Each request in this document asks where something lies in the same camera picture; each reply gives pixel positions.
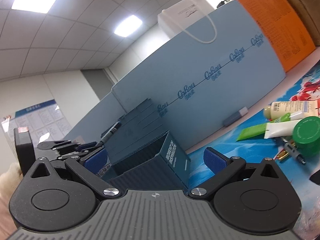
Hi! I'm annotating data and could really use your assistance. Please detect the brown cardboard box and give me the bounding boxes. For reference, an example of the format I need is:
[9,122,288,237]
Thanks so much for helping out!
[271,0,320,47]

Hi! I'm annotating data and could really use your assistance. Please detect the small white tube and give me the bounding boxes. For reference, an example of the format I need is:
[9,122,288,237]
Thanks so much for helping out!
[289,111,320,121]

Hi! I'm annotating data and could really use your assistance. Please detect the large light blue carton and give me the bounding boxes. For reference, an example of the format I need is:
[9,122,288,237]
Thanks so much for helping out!
[111,0,287,150]

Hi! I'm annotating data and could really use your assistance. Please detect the green tube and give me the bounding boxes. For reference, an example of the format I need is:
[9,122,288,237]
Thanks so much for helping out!
[236,112,292,141]

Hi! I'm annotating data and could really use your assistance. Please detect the person's left hand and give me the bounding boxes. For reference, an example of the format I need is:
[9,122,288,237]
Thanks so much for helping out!
[0,163,24,200]

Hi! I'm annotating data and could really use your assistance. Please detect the black marker pen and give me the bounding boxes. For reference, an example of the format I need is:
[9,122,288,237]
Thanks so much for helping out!
[100,122,121,140]

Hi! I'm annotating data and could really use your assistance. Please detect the grey pen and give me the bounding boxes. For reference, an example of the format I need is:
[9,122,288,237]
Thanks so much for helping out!
[281,136,307,165]

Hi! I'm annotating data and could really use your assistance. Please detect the grey door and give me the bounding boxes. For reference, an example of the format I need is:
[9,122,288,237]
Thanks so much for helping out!
[81,68,119,100]

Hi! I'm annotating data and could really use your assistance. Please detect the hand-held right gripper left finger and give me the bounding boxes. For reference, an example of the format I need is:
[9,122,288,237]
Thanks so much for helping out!
[21,147,122,202]

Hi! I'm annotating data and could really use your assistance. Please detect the white paper shopping bag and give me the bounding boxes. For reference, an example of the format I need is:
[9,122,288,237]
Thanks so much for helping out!
[157,0,218,44]

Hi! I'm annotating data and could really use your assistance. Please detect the blue framed wall notice board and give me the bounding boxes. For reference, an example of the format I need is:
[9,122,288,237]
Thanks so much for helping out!
[15,99,63,143]

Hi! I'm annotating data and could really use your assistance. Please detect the orange box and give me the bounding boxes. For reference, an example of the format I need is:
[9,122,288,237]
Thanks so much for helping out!
[236,0,316,73]

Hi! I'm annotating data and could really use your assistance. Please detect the person's left forearm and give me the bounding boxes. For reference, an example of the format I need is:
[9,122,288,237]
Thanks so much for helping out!
[0,197,17,232]

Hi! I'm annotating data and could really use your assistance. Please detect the green round jar lid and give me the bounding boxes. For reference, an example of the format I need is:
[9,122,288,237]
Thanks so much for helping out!
[292,116,320,158]

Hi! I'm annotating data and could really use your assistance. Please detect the light blue carton white label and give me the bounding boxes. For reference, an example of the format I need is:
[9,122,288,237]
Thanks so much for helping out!
[62,91,125,140]

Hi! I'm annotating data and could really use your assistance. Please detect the cream tube printed label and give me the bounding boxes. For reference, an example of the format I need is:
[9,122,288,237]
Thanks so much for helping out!
[264,101,319,120]

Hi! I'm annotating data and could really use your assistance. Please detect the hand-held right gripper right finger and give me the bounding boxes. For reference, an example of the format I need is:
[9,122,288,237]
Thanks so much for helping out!
[188,147,288,202]

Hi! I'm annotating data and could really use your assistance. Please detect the printed cartoon desk mat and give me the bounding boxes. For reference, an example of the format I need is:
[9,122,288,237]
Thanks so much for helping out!
[185,60,320,240]

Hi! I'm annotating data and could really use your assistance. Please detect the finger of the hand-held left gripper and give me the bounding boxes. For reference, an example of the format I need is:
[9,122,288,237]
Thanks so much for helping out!
[54,146,103,162]
[37,140,99,153]

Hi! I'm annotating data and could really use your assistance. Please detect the blue plastic storage box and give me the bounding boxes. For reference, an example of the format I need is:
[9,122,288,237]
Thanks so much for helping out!
[101,97,191,190]

